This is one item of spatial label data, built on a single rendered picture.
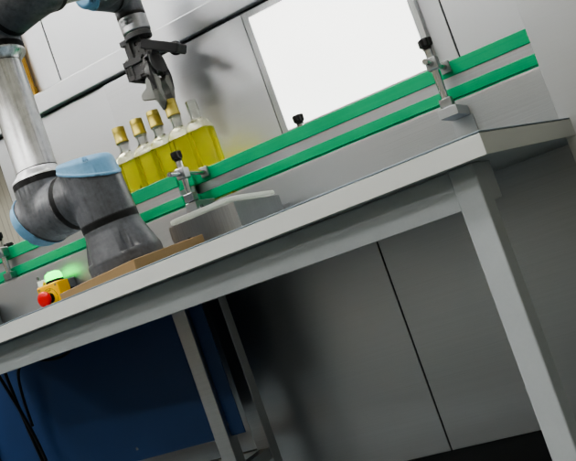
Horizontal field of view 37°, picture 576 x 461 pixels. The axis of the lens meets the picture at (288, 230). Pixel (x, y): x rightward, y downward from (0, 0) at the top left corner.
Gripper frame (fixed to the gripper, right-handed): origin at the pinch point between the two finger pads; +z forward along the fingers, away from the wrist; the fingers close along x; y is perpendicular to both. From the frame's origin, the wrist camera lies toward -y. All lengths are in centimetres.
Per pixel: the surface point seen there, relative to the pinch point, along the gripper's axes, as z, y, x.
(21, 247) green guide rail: 21, 49, 13
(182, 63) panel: -11.6, -1.0, -12.0
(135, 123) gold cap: 1.2, 10.8, 1.2
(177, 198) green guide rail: 25.3, -1.2, 13.6
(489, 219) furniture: 54, -80, 66
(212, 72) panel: -5.7, -8.5, -12.0
